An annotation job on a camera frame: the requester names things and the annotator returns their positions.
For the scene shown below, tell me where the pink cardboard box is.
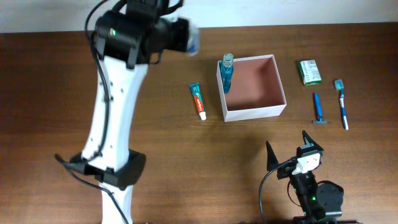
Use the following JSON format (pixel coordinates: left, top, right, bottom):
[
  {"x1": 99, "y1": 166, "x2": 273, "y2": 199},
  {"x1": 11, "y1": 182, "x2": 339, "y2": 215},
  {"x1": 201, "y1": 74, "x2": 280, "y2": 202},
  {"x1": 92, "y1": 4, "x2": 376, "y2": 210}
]
[{"x1": 216, "y1": 54, "x2": 287, "y2": 122}]

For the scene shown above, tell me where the green white soap bar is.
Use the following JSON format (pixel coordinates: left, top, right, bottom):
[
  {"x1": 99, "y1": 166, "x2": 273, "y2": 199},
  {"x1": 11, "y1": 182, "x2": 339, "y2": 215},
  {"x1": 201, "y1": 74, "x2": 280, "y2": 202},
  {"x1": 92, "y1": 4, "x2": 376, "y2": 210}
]
[{"x1": 299, "y1": 60, "x2": 322, "y2": 86}]

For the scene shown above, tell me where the blue disposable razor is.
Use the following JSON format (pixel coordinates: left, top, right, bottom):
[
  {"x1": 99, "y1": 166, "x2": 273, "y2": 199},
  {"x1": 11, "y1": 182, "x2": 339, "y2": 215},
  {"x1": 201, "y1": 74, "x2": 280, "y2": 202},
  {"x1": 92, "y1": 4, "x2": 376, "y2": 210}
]
[{"x1": 313, "y1": 93, "x2": 327, "y2": 124}]

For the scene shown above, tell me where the blue foam soap dispenser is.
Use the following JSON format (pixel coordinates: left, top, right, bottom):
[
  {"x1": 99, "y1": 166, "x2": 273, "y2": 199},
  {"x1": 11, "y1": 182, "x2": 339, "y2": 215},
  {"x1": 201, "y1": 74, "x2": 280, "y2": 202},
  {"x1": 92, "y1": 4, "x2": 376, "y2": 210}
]
[{"x1": 175, "y1": 17, "x2": 200, "y2": 56}]

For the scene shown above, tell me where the green mouthwash bottle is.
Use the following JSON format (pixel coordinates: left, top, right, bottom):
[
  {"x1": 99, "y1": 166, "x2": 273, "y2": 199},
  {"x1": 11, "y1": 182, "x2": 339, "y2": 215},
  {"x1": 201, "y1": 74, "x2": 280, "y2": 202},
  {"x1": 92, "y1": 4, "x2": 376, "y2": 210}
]
[{"x1": 220, "y1": 53, "x2": 234, "y2": 93}]

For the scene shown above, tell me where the green red toothpaste tube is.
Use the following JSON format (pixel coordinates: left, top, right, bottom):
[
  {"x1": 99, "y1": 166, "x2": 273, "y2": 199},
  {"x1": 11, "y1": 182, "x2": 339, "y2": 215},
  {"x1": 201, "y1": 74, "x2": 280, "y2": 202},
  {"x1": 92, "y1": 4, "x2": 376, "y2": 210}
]
[{"x1": 189, "y1": 83, "x2": 206, "y2": 121}]

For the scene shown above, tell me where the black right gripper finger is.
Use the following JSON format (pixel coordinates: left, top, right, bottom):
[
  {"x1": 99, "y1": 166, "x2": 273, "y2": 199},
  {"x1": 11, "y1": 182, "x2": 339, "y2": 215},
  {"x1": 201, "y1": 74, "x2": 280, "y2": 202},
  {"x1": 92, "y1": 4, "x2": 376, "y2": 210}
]
[
  {"x1": 302, "y1": 130, "x2": 324, "y2": 152},
  {"x1": 266, "y1": 141, "x2": 279, "y2": 171}
]

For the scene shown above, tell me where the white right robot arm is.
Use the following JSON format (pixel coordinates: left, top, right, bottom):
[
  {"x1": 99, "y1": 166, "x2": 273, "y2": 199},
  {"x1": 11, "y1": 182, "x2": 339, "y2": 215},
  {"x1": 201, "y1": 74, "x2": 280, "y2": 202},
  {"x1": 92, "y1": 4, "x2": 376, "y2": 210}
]
[{"x1": 277, "y1": 131, "x2": 344, "y2": 224}]

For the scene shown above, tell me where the blue white toothbrush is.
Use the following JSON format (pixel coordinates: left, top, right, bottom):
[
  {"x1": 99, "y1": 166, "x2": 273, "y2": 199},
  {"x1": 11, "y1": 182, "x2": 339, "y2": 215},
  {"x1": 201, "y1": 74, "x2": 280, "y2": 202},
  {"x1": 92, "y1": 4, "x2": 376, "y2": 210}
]
[{"x1": 334, "y1": 80, "x2": 349, "y2": 130}]

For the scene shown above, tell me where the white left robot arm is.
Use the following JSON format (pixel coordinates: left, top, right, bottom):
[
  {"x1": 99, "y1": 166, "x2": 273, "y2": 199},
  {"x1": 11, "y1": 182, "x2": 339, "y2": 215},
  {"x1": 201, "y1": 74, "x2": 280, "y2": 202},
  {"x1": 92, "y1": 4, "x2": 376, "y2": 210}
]
[{"x1": 63, "y1": 1, "x2": 200, "y2": 223}]

